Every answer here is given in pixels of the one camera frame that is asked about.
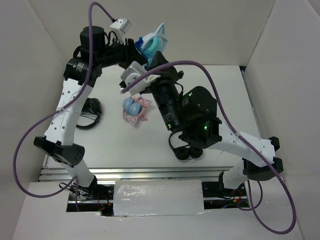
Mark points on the white taped cover plate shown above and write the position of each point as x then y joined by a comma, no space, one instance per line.
158,198

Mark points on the teal cat ear headphones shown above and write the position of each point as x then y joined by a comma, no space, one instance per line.
155,41

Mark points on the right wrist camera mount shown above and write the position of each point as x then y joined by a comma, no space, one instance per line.
131,74

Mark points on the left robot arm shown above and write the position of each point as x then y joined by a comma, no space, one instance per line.
96,51

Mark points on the pink blue cat headphones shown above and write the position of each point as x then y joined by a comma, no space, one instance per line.
133,109

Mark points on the large black wired headphones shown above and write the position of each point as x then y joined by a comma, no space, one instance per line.
92,109

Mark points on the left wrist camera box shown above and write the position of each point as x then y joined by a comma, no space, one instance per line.
121,26

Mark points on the small black headphones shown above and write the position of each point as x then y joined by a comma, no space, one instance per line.
186,152

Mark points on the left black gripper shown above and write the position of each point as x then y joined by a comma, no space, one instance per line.
130,53

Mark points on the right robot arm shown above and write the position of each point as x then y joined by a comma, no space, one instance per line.
194,116

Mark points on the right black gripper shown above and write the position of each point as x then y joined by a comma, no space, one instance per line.
168,74

